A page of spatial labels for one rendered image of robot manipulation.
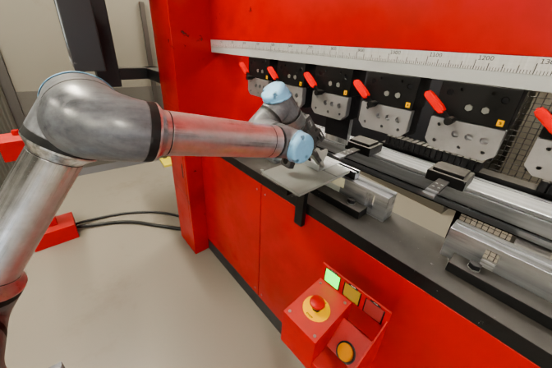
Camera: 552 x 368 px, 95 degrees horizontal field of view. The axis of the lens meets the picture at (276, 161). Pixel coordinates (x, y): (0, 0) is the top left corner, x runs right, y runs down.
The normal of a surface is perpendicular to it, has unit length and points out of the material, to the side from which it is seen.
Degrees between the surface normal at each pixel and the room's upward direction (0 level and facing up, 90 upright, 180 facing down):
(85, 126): 74
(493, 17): 90
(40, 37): 90
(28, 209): 86
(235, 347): 0
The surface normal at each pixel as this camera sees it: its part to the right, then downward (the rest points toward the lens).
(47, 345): 0.05, -0.91
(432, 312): -0.75, 0.25
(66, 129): -0.06, 0.31
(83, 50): 0.62, 0.36
